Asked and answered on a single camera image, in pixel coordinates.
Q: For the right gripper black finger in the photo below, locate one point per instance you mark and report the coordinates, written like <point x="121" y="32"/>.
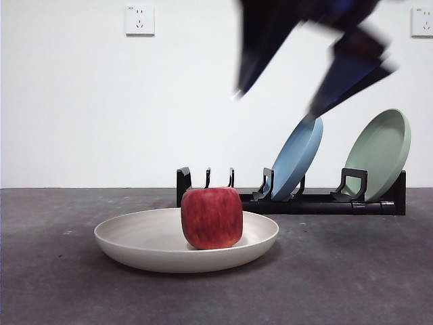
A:
<point x="257" y="47"/>
<point x="352" y="71"/>

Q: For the red apple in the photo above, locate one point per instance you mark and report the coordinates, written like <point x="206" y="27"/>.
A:
<point x="211" y="218"/>

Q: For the pale yellow plate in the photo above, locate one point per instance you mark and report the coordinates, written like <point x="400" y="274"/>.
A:
<point x="135" y="250"/>

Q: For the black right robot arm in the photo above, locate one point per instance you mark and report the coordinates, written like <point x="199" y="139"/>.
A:
<point x="338" y="10"/>

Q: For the green plate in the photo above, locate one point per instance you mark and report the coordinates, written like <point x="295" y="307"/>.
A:
<point x="375" y="152"/>

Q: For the blue plate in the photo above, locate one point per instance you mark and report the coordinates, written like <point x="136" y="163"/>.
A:
<point x="294" y="159"/>

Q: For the black plate rack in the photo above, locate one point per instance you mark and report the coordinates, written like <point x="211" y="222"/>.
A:
<point x="304" y="206"/>

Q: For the white wall socket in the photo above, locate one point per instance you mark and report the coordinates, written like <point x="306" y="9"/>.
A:
<point x="140" y="21"/>
<point x="423" y="22"/>

